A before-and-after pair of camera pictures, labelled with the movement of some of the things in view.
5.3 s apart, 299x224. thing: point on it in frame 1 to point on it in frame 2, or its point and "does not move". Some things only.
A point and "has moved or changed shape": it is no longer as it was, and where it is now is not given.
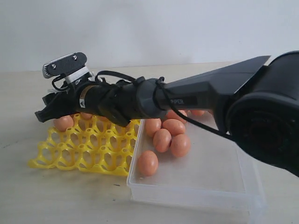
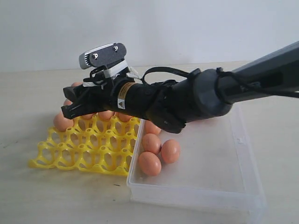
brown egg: x=162 y=139 to x=151 y=143
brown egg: x=87 y=116 does not move
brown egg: x=152 y=125 does not move
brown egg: x=175 y=126 has moved or changed shape
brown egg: x=180 y=145 has moved or changed shape
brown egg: x=64 y=122 does not move
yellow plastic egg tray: x=96 y=145 does not move
